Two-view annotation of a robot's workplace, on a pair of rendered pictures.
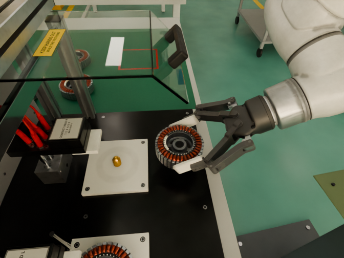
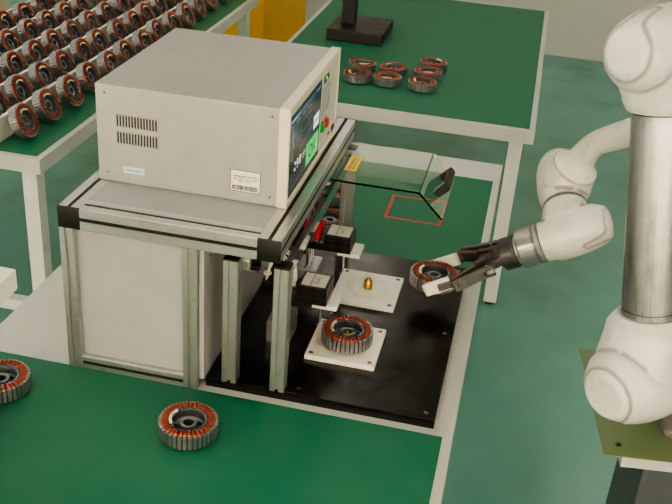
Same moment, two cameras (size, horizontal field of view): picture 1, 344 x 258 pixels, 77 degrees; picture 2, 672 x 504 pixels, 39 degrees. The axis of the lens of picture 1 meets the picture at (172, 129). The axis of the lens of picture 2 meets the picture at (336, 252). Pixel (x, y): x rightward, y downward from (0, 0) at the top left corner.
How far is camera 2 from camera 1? 1.81 m
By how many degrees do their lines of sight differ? 24
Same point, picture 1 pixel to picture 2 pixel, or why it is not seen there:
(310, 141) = not seen: outside the picture
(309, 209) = not seen: outside the picture
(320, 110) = (547, 247)
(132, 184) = (379, 303)
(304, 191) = not seen: outside the picture
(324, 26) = (563, 187)
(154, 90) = (427, 246)
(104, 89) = (362, 232)
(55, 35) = (356, 159)
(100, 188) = (348, 298)
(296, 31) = (545, 188)
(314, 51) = (551, 203)
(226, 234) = (457, 357)
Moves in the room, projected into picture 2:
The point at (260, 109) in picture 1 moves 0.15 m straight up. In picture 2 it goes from (505, 242) to (515, 181)
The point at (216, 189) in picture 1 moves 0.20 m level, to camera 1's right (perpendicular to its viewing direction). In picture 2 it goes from (464, 333) to (551, 353)
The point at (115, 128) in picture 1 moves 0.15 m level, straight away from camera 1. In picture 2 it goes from (369, 266) to (365, 238)
